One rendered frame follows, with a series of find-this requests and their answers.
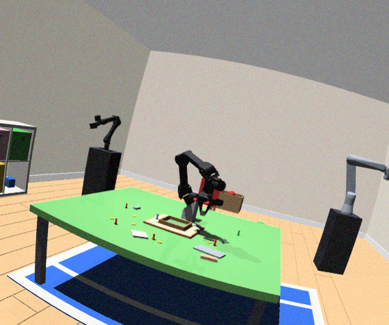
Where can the tan rectangular block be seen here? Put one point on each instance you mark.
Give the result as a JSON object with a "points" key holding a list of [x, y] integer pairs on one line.
{"points": [[210, 258]]}

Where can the ring of pale arrow squares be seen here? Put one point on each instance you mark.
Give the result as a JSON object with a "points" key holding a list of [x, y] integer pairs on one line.
{"points": [[175, 222]]}

